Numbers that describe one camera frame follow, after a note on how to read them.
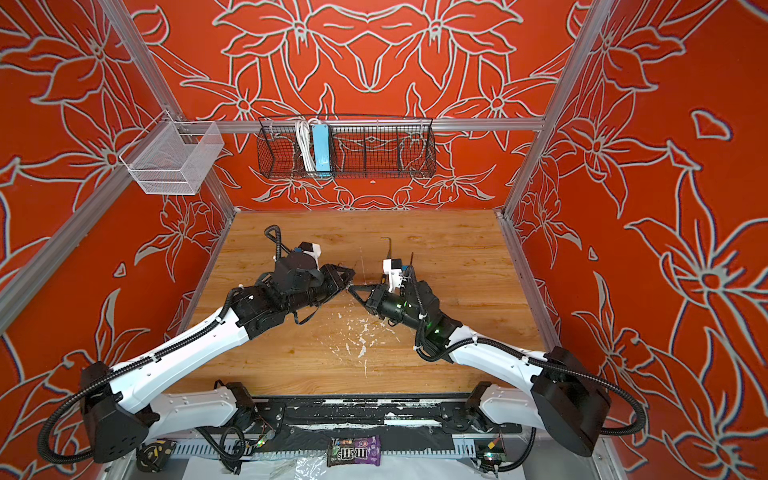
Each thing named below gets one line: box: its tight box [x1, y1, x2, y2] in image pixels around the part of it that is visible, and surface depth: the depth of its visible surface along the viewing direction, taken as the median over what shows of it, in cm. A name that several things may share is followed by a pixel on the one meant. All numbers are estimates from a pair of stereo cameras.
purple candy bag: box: [326, 435, 382, 467], surface depth 69 cm
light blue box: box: [312, 124, 330, 172], surface depth 91 cm
